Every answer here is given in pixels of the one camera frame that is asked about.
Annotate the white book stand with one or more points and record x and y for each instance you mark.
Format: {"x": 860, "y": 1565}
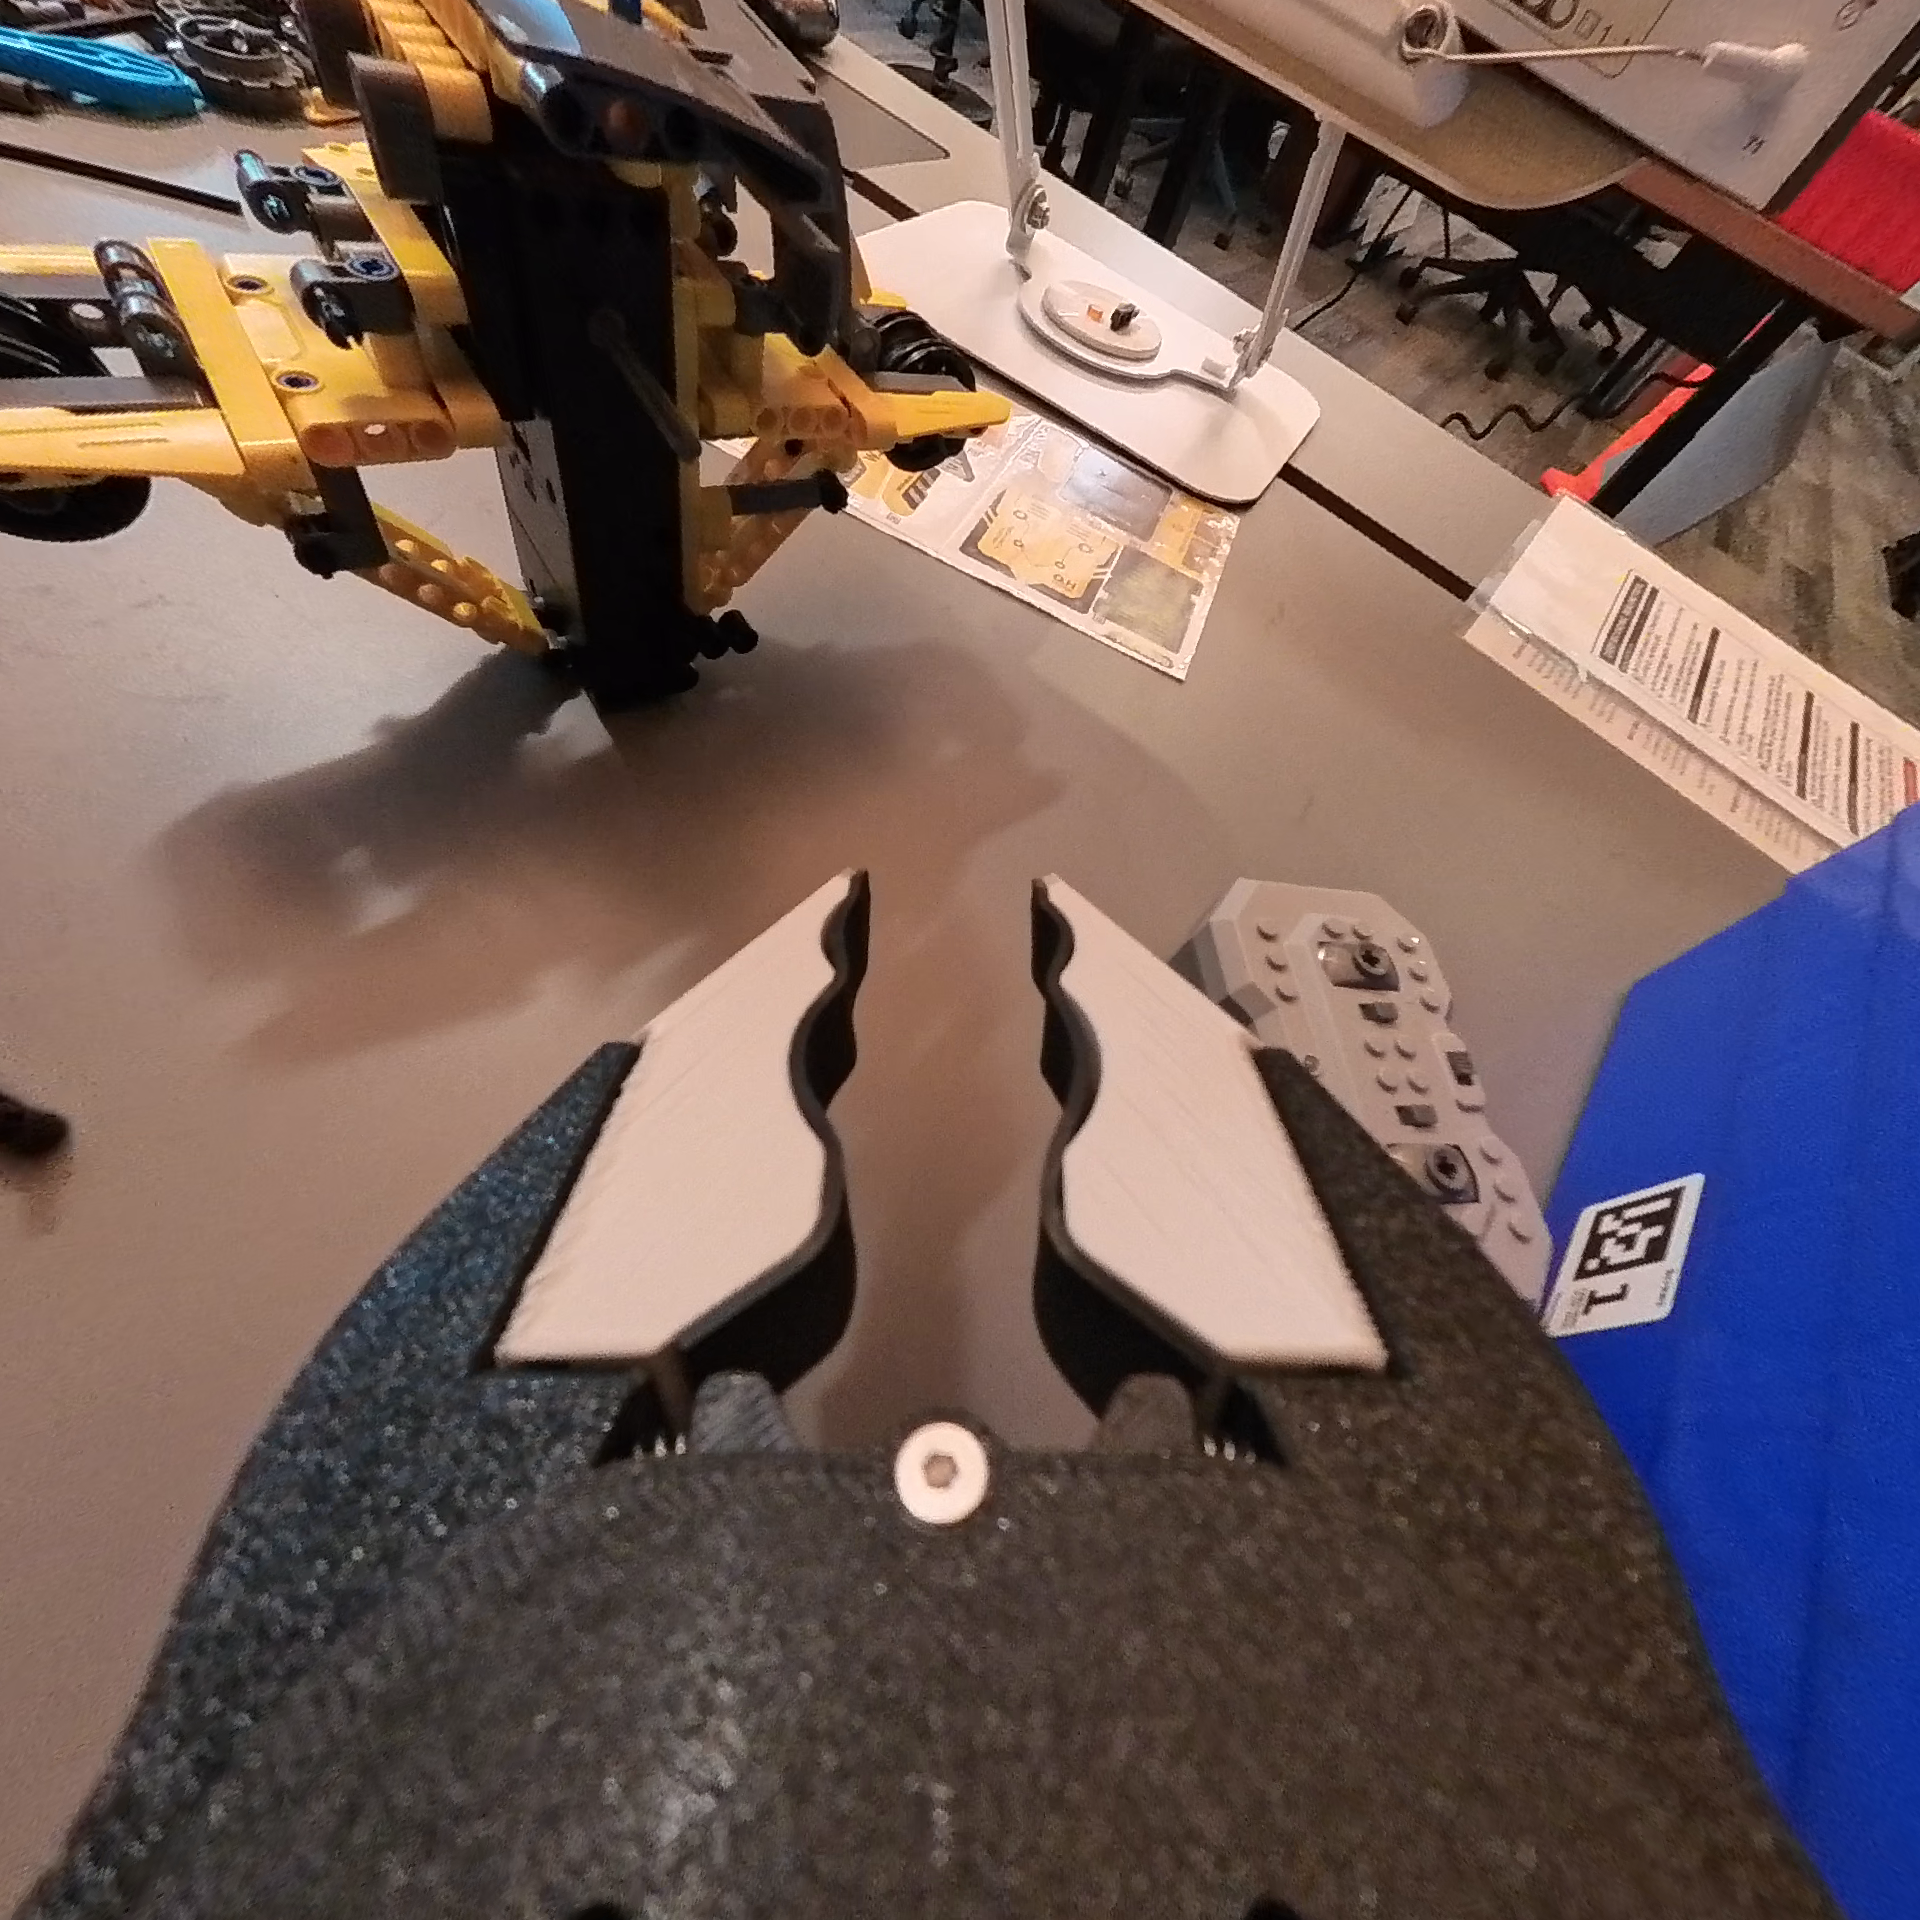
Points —
{"x": 1079, "y": 404}

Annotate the grey toy brick battery box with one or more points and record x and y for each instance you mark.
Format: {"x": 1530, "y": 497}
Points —
{"x": 1412, "y": 1049}

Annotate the blue plastic bin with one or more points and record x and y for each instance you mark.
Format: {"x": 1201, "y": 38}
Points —
{"x": 1799, "y": 1500}

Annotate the red orange chair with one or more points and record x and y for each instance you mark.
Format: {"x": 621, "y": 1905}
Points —
{"x": 1858, "y": 197}

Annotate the wooden desk with dark leg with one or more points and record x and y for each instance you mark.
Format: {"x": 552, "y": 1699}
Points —
{"x": 1740, "y": 347}

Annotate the black office chair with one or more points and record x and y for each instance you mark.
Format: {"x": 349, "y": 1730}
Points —
{"x": 1494, "y": 294}

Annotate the blue toy brick part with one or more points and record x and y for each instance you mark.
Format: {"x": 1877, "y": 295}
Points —
{"x": 90, "y": 72}

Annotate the yellow grey sticker sheet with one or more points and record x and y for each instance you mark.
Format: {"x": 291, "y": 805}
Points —
{"x": 1110, "y": 569}

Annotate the black toy gear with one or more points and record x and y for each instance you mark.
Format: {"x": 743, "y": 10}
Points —
{"x": 238, "y": 55}

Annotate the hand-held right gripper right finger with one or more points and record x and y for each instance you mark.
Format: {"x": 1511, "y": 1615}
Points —
{"x": 1198, "y": 1186}

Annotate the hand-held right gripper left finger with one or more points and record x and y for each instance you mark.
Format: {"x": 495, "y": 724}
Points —
{"x": 676, "y": 1170}

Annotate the small black toy brick pin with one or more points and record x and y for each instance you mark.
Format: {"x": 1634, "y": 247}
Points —
{"x": 31, "y": 1130}

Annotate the laminated printed paper sheet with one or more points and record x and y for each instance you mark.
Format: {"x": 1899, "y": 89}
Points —
{"x": 1678, "y": 661}

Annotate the yellow black toy brick vehicle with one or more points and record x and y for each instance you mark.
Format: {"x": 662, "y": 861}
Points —
{"x": 584, "y": 375}

